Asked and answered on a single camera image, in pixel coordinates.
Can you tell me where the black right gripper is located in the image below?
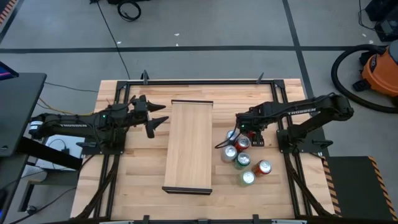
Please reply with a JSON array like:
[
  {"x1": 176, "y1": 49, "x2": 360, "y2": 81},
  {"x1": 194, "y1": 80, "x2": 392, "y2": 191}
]
[{"x1": 235, "y1": 106, "x2": 269, "y2": 147}]

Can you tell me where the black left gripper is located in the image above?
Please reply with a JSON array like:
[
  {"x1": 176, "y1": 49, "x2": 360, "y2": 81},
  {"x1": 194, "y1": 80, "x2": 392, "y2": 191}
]
[{"x1": 132, "y1": 95, "x2": 170, "y2": 139}]

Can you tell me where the red soda can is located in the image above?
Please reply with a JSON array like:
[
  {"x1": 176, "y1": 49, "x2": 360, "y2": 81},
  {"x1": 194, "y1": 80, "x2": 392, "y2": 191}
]
[{"x1": 235, "y1": 136, "x2": 251, "y2": 152}]

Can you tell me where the green Sprite can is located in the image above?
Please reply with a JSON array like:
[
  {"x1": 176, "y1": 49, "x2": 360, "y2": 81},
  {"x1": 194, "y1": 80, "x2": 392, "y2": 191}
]
[{"x1": 234, "y1": 152, "x2": 252, "y2": 170}]

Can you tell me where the silver and orange soda can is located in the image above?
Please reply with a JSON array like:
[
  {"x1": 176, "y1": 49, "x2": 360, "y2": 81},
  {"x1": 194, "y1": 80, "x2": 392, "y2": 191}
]
[{"x1": 220, "y1": 144, "x2": 239, "y2": 163}]

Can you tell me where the pale green soda can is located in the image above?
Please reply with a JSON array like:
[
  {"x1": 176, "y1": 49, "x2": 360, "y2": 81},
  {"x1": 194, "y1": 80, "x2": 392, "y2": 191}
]
[{"x1": 238, "y1": 170, "x2": 257, "y2": 188}]

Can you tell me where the wooden shelf with black legs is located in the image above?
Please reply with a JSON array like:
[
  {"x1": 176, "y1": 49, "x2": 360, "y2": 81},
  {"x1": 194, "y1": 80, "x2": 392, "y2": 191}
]
[{"x1": 161, "y1": 99, "x2": 215, "y2": 195}]

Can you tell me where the orange shop vacuum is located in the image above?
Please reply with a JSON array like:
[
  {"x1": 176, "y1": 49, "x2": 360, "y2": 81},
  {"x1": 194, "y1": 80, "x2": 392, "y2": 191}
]
[
  {"x1": 330, "y1": 44, "x2": 398, "y2": 114},
  {"x1": 353, "y1": 40, "x2": 398, "y2": 99}
]

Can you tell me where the white flat box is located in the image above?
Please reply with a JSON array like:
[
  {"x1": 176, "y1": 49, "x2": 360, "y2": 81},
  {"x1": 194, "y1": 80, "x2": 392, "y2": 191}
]
[{"x1": 34, "y1": 134, "x2": 85, "y2": 171}]

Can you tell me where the black mat with hazard stripes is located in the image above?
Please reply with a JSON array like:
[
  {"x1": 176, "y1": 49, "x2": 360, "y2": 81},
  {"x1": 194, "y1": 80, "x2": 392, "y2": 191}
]
[{"x1": 322, "y1": 155, "x2": 398, "y2": 222}]

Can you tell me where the black desk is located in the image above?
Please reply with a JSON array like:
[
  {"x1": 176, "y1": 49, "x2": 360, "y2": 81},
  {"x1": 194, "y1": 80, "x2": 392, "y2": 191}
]
[{"x1": 0, "y1": 72, "x2": 84, "y2": 224}]

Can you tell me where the laptop with blue screen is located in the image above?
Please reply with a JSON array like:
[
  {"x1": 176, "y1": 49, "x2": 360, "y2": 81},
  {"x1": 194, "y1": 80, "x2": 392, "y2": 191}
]
[{"x1": 0, "y1": 61, "x2": 19, "y2": 81}]

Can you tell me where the black floor equipment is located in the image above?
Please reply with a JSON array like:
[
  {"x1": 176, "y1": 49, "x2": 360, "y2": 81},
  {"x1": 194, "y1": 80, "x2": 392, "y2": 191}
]
[{"x1": 357, "y1": 0, "x2": 398, "y2": 43}]

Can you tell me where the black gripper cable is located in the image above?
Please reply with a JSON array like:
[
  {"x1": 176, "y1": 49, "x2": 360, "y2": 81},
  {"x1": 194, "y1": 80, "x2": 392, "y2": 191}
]
[{"x1": 213, "y1": 132, "x2": 241, "y2": 149}]

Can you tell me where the black aluminium table frame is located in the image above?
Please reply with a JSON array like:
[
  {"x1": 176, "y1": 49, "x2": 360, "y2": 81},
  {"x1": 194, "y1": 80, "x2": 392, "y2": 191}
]
[{"x1": 91, "y1": 78, "x2": 315, "y2": 224}]

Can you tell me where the long black floor cable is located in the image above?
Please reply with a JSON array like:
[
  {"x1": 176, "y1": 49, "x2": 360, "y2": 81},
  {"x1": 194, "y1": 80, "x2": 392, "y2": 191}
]
[{"x1": 95, "y1": 0, "x2": 131, "y2": 80}]

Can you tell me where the black cable bundle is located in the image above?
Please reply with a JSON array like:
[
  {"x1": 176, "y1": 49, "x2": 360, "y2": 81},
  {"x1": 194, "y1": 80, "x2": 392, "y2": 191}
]
[
  {"x1": 74, "y1": 154, "x2": 121, "y2": 220},
  {"x1": 284, "y1": 154, "x2": 332, "y2": 217}
]

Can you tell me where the coiled black cable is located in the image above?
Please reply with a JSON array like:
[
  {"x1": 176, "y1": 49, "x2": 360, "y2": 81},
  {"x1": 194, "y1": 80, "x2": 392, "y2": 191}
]
[{"x1": 116, "y1": 0, "x2": 142, "y2": 22}]

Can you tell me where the yellow floor cable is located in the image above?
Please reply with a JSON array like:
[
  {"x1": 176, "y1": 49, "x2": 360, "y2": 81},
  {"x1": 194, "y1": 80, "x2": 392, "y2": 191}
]
[{"x1": 37, "y1": 98, "x2": 95, "y2": 116}]

